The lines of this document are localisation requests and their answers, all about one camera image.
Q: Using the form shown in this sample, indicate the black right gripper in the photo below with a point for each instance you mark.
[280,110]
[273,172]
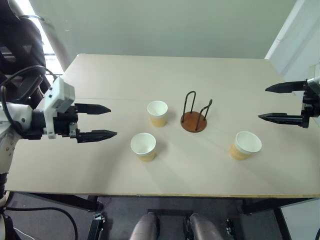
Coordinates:
[309,106]

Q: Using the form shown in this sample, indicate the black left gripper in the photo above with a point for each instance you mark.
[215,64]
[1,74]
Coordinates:
[63,119]

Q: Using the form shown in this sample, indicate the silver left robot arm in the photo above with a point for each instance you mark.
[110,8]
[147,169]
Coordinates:
[15,120]

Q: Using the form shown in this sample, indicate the yellow paper cup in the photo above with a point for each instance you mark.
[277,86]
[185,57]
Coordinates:
[245,145]
[143,147]
[157,113]

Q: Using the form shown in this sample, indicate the black office chair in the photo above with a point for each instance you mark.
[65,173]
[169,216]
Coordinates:
[20,50]

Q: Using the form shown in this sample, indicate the grey robot left foot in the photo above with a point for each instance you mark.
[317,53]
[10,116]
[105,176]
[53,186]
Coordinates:
[146,227]

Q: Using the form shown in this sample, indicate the grey robot foot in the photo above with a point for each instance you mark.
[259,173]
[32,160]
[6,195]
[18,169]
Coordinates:
[203,228]
[146,227]

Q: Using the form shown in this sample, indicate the grey robot right foot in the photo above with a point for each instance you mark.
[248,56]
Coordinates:
[203,228]

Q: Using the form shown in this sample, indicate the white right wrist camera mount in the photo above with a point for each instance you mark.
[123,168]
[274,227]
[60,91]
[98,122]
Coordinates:
[314,84]

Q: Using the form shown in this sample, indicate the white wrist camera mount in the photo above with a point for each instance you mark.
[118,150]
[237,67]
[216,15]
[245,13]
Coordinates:
[314,84]
[58,97]

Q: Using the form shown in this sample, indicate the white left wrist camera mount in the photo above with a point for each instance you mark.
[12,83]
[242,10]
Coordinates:
[58,97]

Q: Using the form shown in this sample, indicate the black table frame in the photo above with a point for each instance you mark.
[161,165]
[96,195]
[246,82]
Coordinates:
[82,202]

